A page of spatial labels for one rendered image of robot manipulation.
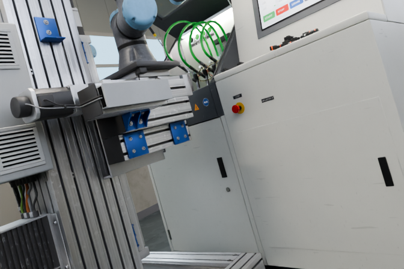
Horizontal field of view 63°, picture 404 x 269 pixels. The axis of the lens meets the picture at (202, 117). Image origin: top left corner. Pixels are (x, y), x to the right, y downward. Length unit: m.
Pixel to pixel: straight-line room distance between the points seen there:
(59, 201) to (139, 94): 0.43
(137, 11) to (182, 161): 0.93
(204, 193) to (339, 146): 0.77
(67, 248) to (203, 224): 0.86
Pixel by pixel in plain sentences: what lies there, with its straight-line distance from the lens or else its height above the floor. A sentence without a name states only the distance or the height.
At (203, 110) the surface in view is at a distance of 1.63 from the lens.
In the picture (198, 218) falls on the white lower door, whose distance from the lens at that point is 1.87.
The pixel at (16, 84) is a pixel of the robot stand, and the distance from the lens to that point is 1.13.
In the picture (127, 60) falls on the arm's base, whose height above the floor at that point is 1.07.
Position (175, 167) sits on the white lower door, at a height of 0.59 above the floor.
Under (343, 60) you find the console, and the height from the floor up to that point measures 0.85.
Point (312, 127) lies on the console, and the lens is 1.33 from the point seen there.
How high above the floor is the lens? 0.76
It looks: 2 degrees up
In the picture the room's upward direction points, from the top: 16 degrees counter-clockwise
